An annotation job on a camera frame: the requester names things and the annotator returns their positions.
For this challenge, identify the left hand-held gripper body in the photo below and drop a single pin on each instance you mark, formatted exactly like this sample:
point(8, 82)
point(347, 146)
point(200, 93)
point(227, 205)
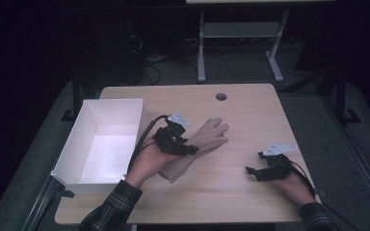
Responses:
point(170, 138)

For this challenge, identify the aluminium floor rail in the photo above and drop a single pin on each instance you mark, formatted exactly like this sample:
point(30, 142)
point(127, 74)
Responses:
point(359, 154)
point(41, 205)

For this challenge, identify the black metal stand post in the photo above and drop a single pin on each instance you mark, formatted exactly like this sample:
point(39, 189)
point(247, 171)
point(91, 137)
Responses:
point(342, 96)
point(76, 93)

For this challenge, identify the beige knit glove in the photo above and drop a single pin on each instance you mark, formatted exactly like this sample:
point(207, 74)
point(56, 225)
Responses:
point(214, 124)
point(179, 166)

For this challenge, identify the person's right hand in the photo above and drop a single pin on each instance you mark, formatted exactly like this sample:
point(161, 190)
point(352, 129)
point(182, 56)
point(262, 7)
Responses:
point(297, 189)

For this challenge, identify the grey metal table frame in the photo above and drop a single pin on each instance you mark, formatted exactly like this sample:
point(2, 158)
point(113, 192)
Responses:
point(241, 30)

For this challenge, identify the white box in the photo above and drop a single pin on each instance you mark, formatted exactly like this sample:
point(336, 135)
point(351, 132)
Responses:
point(109, 150)

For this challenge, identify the person's left hand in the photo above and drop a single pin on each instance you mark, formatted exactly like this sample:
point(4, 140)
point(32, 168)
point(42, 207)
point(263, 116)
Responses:
point(151, 160)

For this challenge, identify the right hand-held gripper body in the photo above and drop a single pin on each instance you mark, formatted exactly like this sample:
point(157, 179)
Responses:
point(277, 168)

